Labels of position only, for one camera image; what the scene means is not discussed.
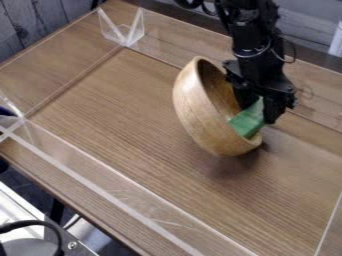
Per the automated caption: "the grey metal mount plate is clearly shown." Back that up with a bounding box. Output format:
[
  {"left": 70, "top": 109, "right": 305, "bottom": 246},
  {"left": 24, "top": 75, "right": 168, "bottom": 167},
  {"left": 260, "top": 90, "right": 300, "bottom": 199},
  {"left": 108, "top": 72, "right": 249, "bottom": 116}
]
[{"left": 0, "top": 229, "right": 100, "bottom": 256}]

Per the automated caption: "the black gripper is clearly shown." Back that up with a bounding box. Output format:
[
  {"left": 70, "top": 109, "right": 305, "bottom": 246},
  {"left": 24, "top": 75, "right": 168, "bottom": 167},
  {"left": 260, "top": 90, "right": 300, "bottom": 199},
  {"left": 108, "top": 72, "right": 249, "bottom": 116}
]
[{"left": 223, "top": 46, "right": 296, "bottom": 124}]

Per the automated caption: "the black cable loop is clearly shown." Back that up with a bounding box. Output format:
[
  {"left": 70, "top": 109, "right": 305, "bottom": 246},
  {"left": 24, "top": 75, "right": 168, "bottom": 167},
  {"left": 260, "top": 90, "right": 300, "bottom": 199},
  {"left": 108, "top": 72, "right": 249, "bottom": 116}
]
[{"left": 0, "top": 219, "right": 64, "bottom": 256}]

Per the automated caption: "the clear acrylic front barrier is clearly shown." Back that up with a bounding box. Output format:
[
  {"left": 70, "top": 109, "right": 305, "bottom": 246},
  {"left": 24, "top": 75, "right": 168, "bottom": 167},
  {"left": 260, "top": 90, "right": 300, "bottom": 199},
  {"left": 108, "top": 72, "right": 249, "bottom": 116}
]
[{"left": 0, "top": 96, "right": 257, "bottom": 256}]

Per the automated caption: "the brown wooden bowl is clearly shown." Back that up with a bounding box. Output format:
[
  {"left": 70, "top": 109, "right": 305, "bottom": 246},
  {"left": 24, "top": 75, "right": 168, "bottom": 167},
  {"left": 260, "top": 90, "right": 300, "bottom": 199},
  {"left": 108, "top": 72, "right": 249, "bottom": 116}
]
[{"left": 172, "top": 56, "right": 261, "bottom": 157}]

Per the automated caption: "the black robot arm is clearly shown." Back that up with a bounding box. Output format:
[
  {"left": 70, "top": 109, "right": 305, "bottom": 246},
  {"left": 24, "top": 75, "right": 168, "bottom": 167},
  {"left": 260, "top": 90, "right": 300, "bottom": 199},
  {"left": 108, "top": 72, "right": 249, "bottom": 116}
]
[{"left": 173, "top": 0, "right": 296, "bottom": 124}]

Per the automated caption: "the white post at right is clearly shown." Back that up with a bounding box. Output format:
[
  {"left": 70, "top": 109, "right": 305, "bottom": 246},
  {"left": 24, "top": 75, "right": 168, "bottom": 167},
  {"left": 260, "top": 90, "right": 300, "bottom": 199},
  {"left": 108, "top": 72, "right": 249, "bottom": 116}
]
[{"left": 328, "top": 25, "right": 342, "bottom": 57}]

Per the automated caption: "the green rectangular block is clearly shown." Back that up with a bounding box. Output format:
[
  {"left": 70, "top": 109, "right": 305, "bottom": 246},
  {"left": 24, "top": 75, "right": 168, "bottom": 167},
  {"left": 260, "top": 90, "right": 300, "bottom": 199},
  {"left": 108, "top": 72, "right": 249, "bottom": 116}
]
[{"left": 228, "top": 98, "right": 264, "bottom": 139}]

